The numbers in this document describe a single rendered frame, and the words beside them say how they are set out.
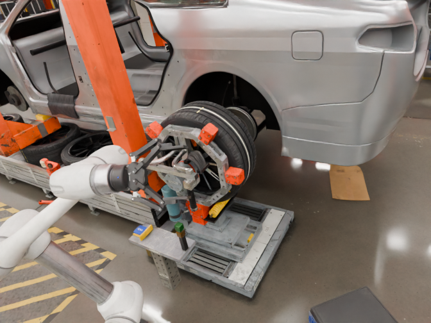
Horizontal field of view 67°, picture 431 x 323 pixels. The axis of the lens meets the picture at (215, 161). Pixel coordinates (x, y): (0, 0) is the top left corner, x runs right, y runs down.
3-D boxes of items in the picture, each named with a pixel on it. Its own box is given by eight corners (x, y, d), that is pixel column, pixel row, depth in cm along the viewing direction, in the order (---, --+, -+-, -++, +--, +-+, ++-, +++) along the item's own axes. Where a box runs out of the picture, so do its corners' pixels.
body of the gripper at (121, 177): (123, 164, 97) (151, 161, 94) (124, 192, 96) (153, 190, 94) (108, 163, 89) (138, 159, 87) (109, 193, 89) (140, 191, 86)
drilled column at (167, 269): (181, 279, 235) (169, 238, 213) (173, 290, 229) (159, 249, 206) (170, 275, 240) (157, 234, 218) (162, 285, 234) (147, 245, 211)
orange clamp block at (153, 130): (165, 130, 203) (156, 120, 203) (158, 136, 198) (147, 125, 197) (161, 136, 208) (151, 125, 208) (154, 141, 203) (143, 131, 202)
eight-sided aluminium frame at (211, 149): (235, 207, 206) (224, 131, 177) (230, 213, 202) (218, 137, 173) (169, 188, 233) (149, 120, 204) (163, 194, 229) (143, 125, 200)
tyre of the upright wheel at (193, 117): (276, 145, 196) (192, 79, 202) (260, 166, 180) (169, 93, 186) (230, 198, 244) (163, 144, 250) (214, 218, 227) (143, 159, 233)
